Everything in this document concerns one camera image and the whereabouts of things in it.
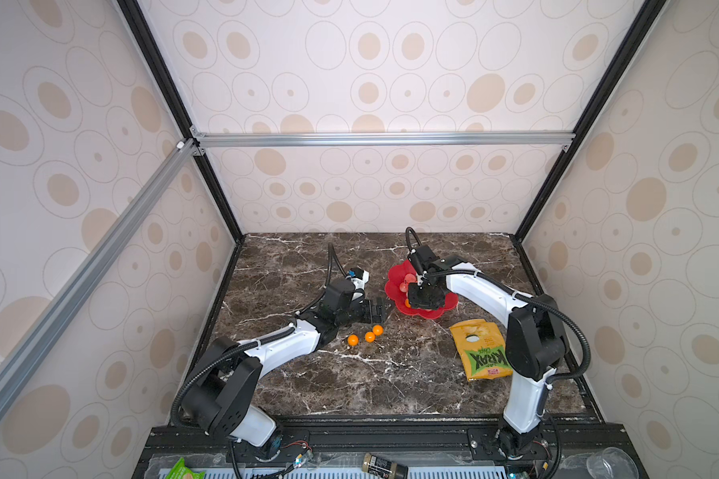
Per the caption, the red flower-shaped fruit bowl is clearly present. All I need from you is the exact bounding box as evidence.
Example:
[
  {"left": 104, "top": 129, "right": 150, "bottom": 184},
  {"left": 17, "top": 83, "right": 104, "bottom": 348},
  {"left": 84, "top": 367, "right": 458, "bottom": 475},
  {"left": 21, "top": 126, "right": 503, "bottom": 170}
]
[{"left": 385, "top": 261, "right": 459, "bottom": 321}]

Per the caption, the yellow snack bag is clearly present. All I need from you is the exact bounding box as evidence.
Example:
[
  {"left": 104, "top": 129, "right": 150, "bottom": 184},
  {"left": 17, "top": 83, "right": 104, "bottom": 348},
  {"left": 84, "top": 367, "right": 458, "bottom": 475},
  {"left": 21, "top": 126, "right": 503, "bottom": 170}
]
[{"left": 449, "top": 319, "right": 513, "bottom": 381}]

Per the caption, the green packet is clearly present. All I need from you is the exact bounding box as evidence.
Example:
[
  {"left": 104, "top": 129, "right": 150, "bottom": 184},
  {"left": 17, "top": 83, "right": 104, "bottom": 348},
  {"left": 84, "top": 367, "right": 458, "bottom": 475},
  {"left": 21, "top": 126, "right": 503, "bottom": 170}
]
[{"left": 165, "top": 458, "right": 206, "bottom": 479}]

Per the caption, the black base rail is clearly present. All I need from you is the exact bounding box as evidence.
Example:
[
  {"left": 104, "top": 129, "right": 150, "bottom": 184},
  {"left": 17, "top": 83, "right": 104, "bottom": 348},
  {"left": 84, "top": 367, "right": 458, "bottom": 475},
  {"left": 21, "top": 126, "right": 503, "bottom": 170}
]
[{"left": 133, "top": 416, "right": 647, "bottom": 478}]

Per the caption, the dark glass bottle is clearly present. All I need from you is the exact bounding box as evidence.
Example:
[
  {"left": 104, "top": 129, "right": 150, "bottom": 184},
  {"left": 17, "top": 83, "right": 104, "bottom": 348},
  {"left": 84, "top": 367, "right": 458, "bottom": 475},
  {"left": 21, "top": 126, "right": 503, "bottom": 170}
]
[{"left": 361, "top": 453, "right": 409, "bottom": 479}]

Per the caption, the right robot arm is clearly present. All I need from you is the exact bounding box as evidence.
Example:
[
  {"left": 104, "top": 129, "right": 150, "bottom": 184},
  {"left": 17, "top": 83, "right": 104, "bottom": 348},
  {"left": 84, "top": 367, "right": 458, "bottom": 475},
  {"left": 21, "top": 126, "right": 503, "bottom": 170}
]
[{"left": 405, "top": 227, "right": 591, "bottom": 460}]

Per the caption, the horizontal aluminium frame bar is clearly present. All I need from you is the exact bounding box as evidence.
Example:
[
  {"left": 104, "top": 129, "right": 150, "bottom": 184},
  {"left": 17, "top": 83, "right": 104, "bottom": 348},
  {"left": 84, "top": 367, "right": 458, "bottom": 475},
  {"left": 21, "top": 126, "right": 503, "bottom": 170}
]
[{"left": 196, "top": 131, "right": 575, "bottom": 149}]

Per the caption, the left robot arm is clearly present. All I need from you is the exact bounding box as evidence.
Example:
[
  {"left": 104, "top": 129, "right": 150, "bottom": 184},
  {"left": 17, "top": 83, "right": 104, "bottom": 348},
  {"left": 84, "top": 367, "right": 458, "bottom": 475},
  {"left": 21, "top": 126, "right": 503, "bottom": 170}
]
[{"left": 170, "top": 247, "right": 387, "bottom": 455}]

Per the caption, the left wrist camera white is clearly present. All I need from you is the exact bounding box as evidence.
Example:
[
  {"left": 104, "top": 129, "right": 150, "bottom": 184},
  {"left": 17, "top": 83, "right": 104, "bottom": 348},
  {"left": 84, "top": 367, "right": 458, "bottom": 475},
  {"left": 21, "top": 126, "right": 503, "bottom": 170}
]
[{"left": 346, "top": 267, "right": 369, "bottom": 299}]

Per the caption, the diagonal aluminium frame bar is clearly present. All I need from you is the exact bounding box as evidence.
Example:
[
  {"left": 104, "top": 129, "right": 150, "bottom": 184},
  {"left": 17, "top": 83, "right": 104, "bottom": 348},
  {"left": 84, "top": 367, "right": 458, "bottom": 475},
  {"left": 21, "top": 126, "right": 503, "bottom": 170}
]
[{"left": 0, "top": 138, "right": 199, "bottom": 421}]

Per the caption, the clear plastic cup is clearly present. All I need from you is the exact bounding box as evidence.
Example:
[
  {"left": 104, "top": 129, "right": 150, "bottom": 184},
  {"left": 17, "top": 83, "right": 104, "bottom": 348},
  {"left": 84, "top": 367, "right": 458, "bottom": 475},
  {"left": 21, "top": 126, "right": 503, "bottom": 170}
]
[{"left": 585, "top": 447, "right": 639, "bottom": 479}]

